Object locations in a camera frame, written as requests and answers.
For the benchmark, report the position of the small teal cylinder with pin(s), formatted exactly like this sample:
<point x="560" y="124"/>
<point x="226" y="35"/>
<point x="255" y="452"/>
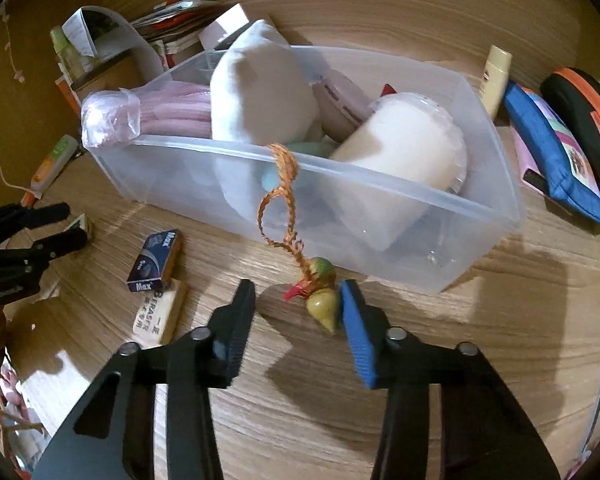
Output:
<point x="310" y="149"/>

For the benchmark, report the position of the pink round macaron-shaped device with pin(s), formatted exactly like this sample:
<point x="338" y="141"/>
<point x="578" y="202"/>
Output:
<point x="340" y="105"/>

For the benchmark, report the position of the blue staples box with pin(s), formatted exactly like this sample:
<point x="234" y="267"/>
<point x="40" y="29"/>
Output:
<point x="152" y="260"/>

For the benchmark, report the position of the cream eraser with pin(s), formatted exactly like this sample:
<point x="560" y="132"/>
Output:
<point x="157" y="310"/>

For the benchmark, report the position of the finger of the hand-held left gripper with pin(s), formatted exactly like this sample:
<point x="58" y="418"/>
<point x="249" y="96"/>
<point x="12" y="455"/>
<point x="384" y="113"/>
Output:
<point x="60" y="245"/>
<point x="40" y="215"/>

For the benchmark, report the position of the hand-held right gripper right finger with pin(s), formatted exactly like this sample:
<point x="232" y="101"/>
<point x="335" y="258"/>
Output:
<point x="360" y="340"/>

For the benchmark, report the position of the white printed paper slip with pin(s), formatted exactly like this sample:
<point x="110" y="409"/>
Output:
<point x="80" y="30"/>

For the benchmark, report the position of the orange packet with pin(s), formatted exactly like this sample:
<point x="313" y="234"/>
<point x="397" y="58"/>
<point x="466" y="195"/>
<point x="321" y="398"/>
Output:
<point x="66" y="95"/>

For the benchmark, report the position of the red chili ornament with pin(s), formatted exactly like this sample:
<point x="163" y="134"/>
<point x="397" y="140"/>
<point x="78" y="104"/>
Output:
<point x="387" y="91"/>

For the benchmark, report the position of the black orange zip case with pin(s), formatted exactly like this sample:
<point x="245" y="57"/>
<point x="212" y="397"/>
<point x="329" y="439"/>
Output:
<point x="580" y="105"/>

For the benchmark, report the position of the clear plastic storage box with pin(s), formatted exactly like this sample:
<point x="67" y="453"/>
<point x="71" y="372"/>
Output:
<point x="180" y="185"/>

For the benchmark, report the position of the green label bottle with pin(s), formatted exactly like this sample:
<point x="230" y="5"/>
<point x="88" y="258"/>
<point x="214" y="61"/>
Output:
<point x="62" y="50"/>

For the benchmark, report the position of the brown cylinder container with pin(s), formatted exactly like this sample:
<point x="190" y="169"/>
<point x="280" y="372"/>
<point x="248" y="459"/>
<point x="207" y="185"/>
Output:
<point x="125" y="72"/>

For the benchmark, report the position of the small white box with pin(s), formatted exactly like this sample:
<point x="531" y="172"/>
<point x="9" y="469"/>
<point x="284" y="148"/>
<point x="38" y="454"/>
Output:
<point x="225" y="25"/>

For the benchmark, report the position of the pink items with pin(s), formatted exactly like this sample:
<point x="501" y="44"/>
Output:
<point x="170" y="110"/>

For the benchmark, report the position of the stack of books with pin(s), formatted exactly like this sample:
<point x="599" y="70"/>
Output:
<point x="180" y="20"/>

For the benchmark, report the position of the cream tube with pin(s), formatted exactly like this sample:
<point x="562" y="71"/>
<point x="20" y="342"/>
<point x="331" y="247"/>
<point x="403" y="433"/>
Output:
<point x="495" y="80"/>

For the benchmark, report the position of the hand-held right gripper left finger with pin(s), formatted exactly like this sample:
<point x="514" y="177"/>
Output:
<point x="235" y="325"/>

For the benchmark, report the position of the white cloth pouch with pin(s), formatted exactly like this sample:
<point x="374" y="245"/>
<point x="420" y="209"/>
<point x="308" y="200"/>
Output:
<point x="260" y="90"/>

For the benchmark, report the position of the blue fabric pouch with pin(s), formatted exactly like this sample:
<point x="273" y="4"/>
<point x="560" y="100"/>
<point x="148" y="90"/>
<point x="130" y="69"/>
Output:
<point x="545" y="160"/>

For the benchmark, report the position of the white orange glue tube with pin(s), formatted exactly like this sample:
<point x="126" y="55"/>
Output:
<point x="55" y="160"/>

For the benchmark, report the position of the white paper receipt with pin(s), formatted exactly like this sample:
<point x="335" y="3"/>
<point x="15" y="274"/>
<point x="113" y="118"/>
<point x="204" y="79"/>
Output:
<point x="135" y="40"/>

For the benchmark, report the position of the cream frosted jar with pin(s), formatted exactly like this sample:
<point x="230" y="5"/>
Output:
<point x="405" y="150"/>

